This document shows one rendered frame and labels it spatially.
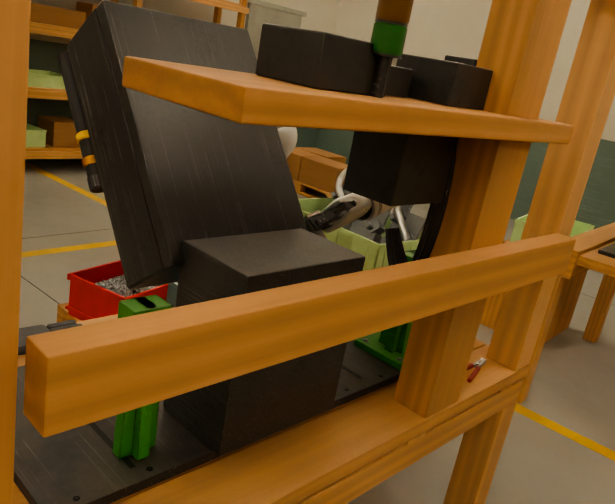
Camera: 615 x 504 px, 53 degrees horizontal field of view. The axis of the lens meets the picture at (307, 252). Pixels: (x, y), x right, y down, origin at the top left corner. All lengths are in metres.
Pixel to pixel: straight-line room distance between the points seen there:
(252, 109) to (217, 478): 0.67
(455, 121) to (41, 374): 0.68
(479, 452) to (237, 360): 1.23
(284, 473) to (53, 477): 0.38
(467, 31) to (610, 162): 2.57
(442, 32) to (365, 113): 8.43
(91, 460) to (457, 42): 8.40
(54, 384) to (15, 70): 0.29
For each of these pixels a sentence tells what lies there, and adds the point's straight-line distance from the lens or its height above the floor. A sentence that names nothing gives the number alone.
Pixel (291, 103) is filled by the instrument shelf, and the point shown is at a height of 1.53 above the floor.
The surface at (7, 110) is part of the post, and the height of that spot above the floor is 1.49.
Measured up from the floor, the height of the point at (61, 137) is 0.36.
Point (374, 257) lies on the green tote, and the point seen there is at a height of 0.90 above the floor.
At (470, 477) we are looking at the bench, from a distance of 1.96.
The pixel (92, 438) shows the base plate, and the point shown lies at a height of 0.90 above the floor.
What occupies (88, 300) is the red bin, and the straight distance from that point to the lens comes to 1.75.
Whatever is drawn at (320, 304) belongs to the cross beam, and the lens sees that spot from 0.85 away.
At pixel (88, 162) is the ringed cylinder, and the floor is 1.31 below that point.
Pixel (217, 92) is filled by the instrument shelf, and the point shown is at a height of 1.53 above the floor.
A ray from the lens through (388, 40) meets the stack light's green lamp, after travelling 0.94.
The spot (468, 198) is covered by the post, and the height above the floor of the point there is 1.37.
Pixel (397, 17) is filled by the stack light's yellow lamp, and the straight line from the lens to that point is 0.95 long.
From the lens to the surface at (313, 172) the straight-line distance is 7.25.
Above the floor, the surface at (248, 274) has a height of 1.24.
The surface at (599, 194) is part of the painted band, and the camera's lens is 8.31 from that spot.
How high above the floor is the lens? 1.58
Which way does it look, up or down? 17 degrees down
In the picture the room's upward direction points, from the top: 10 degrees clockwise
